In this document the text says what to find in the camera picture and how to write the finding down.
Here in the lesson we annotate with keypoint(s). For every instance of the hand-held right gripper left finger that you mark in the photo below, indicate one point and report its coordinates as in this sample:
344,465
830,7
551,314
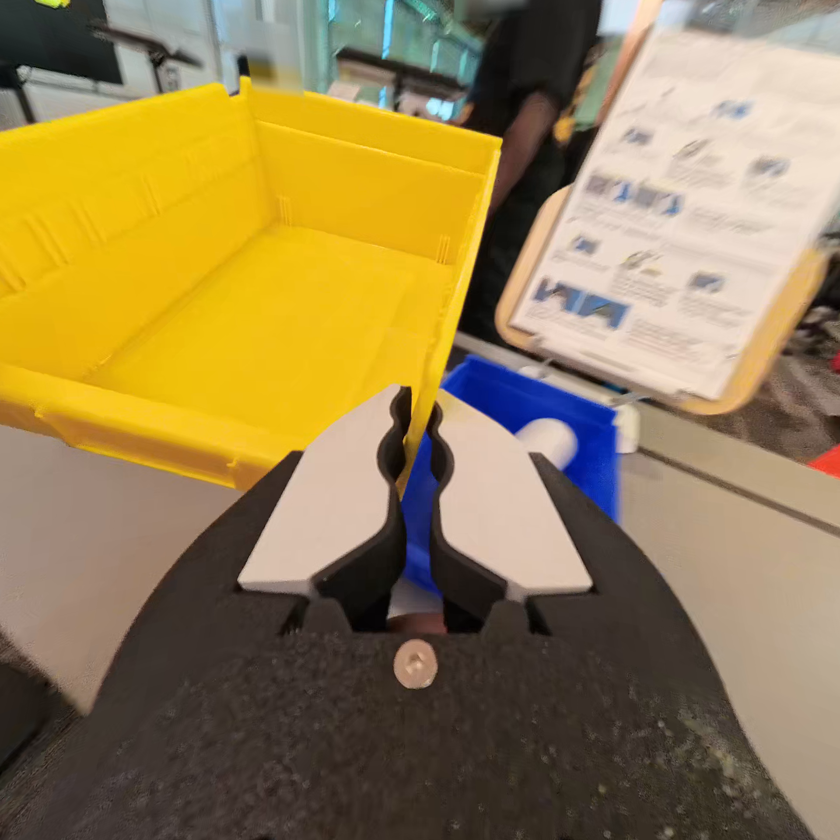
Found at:
321,518

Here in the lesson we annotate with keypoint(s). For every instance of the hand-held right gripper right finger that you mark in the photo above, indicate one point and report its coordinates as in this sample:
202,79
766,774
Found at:
512,518

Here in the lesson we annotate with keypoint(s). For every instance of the blue plastic bin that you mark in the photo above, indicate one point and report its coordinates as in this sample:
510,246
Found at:
577,485

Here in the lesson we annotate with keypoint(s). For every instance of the yellow plastic bin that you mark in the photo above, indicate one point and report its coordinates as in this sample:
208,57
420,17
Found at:
229,295

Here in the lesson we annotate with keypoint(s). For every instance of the red bag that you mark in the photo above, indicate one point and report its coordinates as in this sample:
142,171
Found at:
827,459

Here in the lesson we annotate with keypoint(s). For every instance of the instruction sheet on stand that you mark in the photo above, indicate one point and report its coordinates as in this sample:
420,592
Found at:
781,328

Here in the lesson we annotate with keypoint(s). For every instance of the printed instruction sheet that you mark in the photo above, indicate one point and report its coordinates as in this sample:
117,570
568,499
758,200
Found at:
689,197

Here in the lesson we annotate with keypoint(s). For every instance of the black music stand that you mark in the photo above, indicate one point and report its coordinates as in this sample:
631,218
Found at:
151,49

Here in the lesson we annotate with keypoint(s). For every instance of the large black wall screen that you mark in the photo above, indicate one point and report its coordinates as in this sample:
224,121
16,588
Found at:
52,39

